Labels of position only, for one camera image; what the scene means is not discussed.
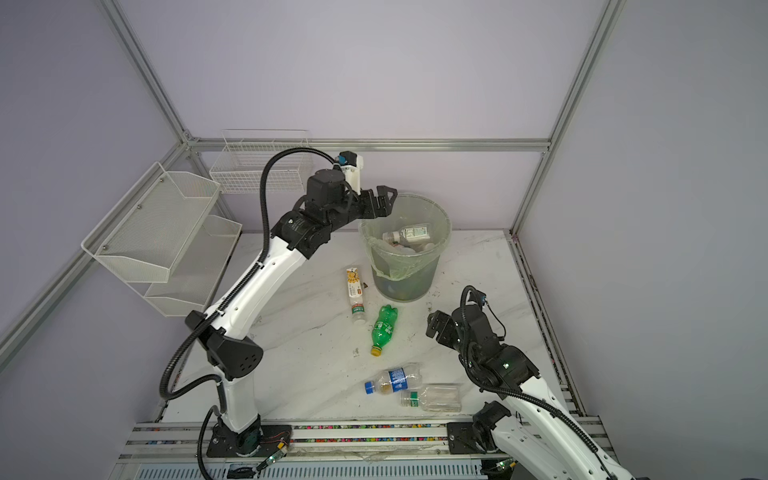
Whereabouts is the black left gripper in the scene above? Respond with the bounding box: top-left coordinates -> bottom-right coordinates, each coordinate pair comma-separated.
326,186 -> 396,237

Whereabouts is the small bottle green white label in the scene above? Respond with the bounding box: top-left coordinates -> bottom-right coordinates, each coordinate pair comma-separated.
382,224 -> 432,246

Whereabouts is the green soda bottle yellow cap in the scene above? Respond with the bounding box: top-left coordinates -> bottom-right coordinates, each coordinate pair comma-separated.
370,305 -> 398,357

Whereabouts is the clear bottle sunflower label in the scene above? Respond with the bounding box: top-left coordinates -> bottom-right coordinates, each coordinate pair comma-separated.
346,267 -> 367,323

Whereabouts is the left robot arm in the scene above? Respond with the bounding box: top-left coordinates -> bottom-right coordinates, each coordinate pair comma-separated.
185,167 -> 398,457

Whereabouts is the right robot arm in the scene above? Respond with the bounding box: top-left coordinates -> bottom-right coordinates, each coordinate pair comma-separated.
426,303 -> 634,479

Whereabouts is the green plastic bin liner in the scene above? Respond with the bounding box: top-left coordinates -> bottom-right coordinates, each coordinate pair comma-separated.
358,193 -> 452,282

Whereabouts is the grey mesh waste bin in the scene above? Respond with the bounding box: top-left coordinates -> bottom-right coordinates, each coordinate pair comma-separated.
359,193 -> 452,303

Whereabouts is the bottle blue label blue cap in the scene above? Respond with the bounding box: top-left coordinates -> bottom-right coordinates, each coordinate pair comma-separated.
364,363 -> 422,395

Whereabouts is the clear bottle green cap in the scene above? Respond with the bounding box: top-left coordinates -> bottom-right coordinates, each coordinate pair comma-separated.
400,384 -> 462,413

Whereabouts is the white mesh two-tier shelf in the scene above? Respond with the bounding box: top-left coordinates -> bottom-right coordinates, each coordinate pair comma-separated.
81,163 -> 242,317

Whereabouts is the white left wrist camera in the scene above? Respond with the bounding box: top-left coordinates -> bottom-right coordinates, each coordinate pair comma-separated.
336,151 -> 364,194

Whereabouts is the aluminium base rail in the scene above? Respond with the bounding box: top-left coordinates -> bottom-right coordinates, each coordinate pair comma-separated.
119,413 -> 625,480

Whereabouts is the white wire wall basket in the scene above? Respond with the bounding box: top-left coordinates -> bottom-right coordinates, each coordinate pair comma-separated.
209,129 -> 314,194

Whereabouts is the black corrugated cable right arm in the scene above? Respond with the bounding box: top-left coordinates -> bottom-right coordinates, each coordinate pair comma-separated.
457,285 -> 619,480

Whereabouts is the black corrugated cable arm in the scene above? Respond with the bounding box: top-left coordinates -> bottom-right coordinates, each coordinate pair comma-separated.
457,285 -> 619,480
158,147 -> 337,480

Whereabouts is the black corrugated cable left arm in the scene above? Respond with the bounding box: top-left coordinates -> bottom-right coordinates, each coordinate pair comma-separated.
158,147 -> 337,480

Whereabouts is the aluminium frame profile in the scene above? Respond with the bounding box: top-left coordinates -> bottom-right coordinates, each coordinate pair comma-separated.
1,1 -> 625,372

